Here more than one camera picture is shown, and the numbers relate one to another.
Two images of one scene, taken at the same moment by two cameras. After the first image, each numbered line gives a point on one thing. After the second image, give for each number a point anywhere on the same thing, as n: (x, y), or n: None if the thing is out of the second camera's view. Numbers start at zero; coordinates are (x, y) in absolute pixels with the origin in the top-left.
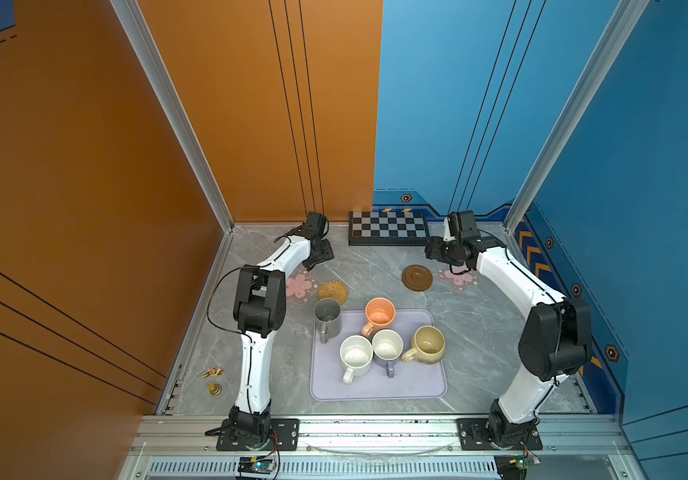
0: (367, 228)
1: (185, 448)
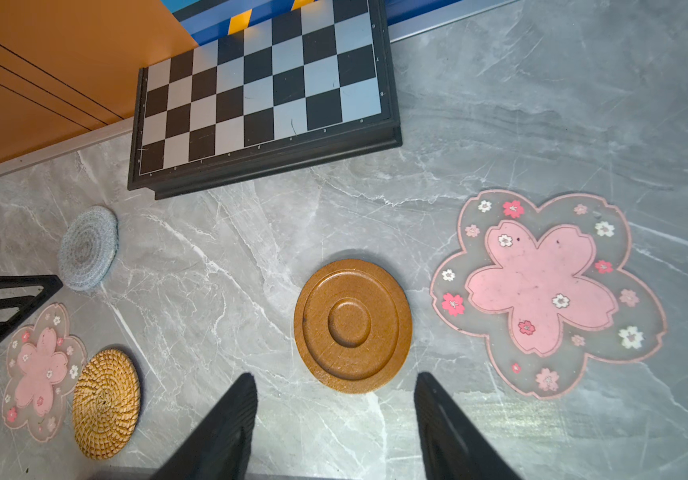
0: (308, 90)
1: None
